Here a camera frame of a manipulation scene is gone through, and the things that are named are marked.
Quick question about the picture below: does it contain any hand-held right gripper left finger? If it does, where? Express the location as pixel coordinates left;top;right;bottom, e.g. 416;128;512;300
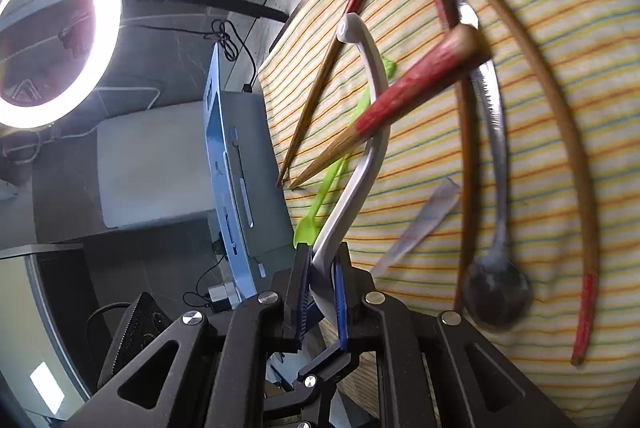
62;243;313;428

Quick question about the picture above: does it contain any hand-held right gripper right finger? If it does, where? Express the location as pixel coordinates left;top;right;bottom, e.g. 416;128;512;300
334;243;576;428

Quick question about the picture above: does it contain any blue drain basket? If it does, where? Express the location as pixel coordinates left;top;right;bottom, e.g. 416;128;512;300
202;42;297;306

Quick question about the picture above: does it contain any white spoon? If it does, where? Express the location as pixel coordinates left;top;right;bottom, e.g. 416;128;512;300
311;12;396;324

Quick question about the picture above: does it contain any green plastic utensil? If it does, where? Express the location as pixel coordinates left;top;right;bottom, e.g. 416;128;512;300
292;58;398;246

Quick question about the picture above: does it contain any white charger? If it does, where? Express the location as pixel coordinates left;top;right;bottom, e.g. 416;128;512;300
207;283;238;309

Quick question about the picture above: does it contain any clear plastic spoon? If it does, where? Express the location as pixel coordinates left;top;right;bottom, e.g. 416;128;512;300
372;178;461;273

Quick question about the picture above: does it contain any metal spoon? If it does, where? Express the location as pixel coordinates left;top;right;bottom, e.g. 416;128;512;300
456;0;533;334

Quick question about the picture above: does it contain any black cable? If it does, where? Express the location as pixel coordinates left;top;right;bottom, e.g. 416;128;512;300
210;20;256;93

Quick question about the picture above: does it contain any white ring light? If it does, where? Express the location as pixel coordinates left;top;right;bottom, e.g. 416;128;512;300
0;0;122;129

